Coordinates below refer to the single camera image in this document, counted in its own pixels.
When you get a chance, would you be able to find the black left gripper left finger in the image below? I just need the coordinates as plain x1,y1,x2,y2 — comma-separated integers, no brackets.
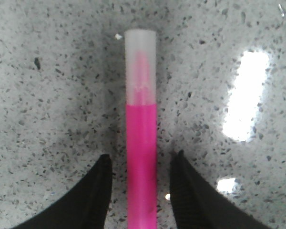
15,154,112,229

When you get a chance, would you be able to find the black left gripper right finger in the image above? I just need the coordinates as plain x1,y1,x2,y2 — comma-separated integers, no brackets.
170,150,267,229

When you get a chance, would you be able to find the pink highlighter pen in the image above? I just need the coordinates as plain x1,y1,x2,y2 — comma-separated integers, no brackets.
125,29,157,229

